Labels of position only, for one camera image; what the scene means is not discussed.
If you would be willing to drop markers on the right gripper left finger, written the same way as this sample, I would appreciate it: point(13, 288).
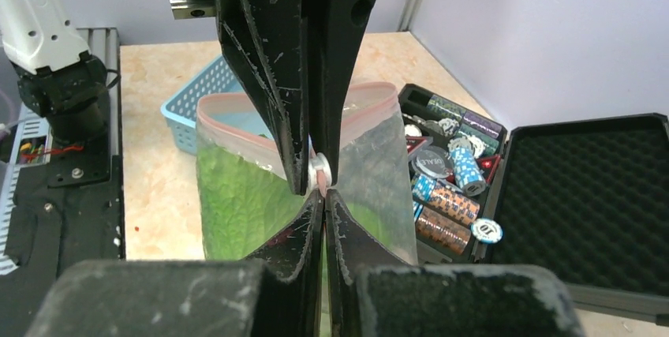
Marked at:
point(290, 288)

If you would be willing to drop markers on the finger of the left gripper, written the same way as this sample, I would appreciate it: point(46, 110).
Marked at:
point(335, 29)

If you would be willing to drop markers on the green napa cabbage toy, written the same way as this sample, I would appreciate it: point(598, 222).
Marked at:
point(242, 205)

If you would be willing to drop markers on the black poker chip case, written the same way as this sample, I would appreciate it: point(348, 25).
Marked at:
point(587, 200)

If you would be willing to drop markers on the clear zip top bag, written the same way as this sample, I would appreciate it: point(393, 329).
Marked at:
point(373, 174)

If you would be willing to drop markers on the white single poker chip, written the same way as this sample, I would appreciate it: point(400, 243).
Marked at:
point(487, 231)

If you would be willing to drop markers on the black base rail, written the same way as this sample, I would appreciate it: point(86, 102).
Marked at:
point(69, 209)

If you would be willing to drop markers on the clear round dealer button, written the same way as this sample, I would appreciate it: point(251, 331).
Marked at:
point(433, 162)

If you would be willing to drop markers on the white cable duct strip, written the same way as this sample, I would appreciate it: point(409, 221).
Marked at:
point(30, 128)

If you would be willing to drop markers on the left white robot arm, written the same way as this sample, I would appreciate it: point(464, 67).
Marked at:
point(59, 78)

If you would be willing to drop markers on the red triangle dealer token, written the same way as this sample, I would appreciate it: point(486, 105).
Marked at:
point(415, 144)

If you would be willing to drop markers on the light blue plastic basket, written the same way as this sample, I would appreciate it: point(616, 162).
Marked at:
point(179, 111)

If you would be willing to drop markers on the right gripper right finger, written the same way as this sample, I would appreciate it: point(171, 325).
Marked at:
point(352, 252)

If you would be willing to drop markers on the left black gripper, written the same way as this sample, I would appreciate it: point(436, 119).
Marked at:
point(264, 42)

